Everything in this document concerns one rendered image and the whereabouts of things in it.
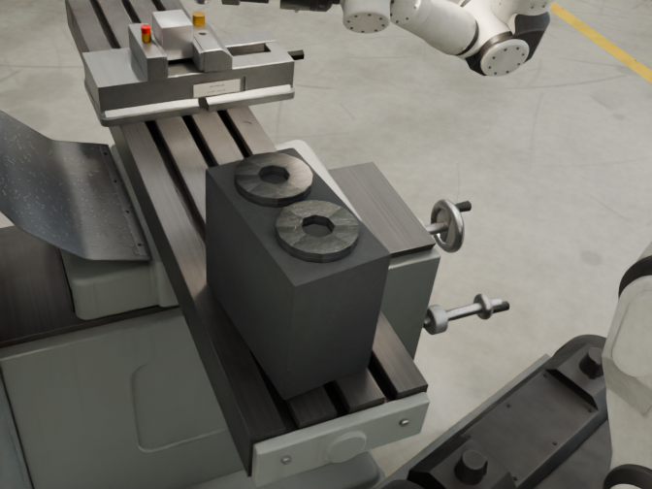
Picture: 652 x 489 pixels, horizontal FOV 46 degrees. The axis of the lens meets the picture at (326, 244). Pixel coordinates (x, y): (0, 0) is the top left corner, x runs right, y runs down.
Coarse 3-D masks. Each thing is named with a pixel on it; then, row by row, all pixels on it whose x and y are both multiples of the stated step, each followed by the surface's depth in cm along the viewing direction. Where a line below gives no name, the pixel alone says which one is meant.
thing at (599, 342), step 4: (576, 336) 156; (580, 336) 155; (584, 336) 154; (588, 336) 153; (592, 336) 152; (596, 336) 152; (600, 336) 152; (572, 340) 155; (576, 340) 153; (580, 340) 153; (584, 340) 152; (588, 340) 151; (592, 340) 151; (596, 340) 151; (600, 340) 150; (604, 340) 150; (564, 344) 155; (592, 344) 150; (596, 344) 149; (600, 344) 149; (560, 348) 155; (556, 352) 157
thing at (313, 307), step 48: (240, 192) 87; (288, 192) 86; (240, 240) 87; (288, 240) 80; (336, 240) 81; (240, 288) 91; (288, 288) 78; (336, 288) 81; (288, 336) 82; (336, 336) 86; (288, 384) 87
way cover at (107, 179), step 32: (0, 128) 120; (0, 160) 112; (32, 160) 121; (64, 160) 129; (96, 160) 132; (0, 192) 104; (32, 192) 113; (64, 192) 121; (96, 192) 125; (32, 224) 106; (64, 224) 113; (96, 224) 118; (128, 224) 121; (96, 256) 112; (128, 256) 115
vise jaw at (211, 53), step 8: (192, 24) 135; (208, 24) 138; (200, 32) 133; (208, 32) 133; (200, 40) 130; (208, 40) 131; (216, 40) 132; (200, 48) 129; (208, 48) 129; (216, 48) 129; (224, 48) 131; (200, 56) 128; (208, 56) 129; (216, 56) 129; (224, 56) 130; (232, 56) 131; (200, 64) 129; (208, 64) 130; (216, 64) 130; (224, 64) 131; (232, 64) 132
